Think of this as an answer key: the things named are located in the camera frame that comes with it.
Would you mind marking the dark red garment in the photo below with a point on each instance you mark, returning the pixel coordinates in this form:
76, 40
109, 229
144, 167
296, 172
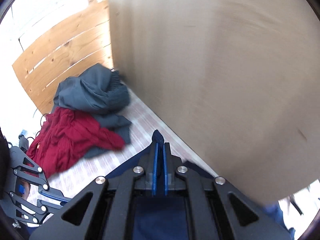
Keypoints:
67, 140

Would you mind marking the large light wooden board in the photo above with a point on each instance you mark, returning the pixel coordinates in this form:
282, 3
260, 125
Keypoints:
212, 80

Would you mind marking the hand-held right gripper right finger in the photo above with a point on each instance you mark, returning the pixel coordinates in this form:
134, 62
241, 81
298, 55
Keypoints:
165, 170

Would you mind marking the dark grey garment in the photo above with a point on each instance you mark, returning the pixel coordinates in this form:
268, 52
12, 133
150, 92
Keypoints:
95, 92

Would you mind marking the black power adapter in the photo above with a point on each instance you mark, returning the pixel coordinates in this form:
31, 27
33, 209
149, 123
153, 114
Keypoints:
23, 142

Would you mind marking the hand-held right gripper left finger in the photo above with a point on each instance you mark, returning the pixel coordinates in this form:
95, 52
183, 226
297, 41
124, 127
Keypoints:
155, 170

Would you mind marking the pine plank board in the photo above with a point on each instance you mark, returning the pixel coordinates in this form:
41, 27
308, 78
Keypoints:
62, 55

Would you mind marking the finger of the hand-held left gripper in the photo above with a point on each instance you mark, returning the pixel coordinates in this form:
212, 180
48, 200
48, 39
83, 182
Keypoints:
53, 197
27, 171

